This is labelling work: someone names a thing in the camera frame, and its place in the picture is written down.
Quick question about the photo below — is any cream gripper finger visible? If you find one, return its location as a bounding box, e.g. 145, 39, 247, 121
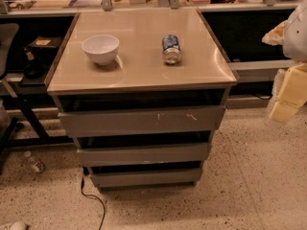
268, 63, 307, 123

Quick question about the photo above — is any grey bottom drawer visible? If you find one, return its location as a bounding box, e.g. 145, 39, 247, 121
90, 168, 202, 188

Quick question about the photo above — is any grey drawer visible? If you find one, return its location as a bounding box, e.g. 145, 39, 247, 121
90, 168, 202, 188
77, 143, 211, 167
59, 105, 225, 137

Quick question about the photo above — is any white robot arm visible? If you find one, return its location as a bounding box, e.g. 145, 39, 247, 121
262, 0, 307, 123

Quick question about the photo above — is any grey top drawer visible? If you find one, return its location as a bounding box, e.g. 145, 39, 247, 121
59, 105, 225, 137

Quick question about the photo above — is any grey middle drawer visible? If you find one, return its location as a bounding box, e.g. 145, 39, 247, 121
77, 143, 211, 167

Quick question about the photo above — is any grey drawer cabinet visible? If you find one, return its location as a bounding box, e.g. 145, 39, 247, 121
43, 7, 240, 194

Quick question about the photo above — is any blue soda can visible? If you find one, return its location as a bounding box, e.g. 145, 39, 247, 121
162, 34, 181, 65

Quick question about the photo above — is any white bowl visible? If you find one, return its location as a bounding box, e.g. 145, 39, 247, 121
82, 34, 120, 65

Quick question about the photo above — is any black box with label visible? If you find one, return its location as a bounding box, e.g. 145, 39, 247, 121
28, 36, 62, 60

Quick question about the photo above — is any clear plastic bottle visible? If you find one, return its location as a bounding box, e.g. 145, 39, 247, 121
24, 150, 45, 173

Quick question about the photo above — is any white shoe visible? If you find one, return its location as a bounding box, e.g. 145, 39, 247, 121
0, 221, 28, 230

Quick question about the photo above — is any grey metal shelf rail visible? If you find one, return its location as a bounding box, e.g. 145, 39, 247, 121
229, 59, 295, 83

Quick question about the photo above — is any black floor cable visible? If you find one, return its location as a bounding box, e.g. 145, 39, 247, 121
80, 168, 107, 230

